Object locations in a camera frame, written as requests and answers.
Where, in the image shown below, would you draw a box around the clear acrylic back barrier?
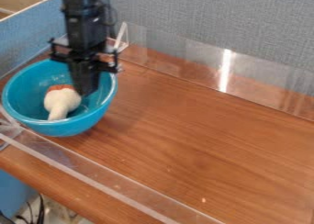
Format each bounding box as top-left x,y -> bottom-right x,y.
121,22 -> 314,121

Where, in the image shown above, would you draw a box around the clear acrylic corner bracket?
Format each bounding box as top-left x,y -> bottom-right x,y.
107,22 -> 130,53

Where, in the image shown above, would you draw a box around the blue bowl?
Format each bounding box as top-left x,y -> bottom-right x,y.
2,59 -> 118,137

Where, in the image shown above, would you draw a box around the white felt mushroom orange cap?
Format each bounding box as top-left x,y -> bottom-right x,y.
44,84 -> 83,121

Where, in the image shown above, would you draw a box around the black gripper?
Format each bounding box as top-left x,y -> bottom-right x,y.
50,6 -> 119,96

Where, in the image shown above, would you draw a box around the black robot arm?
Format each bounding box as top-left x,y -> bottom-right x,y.
50,0 -> 119,96

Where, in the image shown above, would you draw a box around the clear acrylic barrier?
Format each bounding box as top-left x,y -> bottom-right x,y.
0,105 -> 225,224
121,22 -> 314,121

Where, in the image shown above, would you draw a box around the clear acrylic front barrier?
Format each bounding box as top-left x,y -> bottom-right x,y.
0,105 -> 225,224

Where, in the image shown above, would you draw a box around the black cables under table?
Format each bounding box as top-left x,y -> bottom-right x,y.
0,194 -> 49,224

